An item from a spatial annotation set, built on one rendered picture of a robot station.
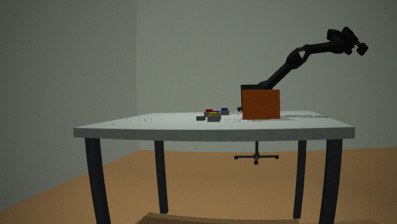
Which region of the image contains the red button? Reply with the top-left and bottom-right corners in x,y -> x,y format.
204,109 -> 213,117

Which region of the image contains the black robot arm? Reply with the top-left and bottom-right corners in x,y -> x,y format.
254,29 -> 355,90

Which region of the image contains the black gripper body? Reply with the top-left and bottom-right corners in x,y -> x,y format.
342,26 -> 368,55

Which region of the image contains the yellow button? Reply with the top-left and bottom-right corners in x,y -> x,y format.
208,112 -> 220,122

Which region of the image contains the blue button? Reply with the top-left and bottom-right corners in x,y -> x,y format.
220,108 -> 230,115

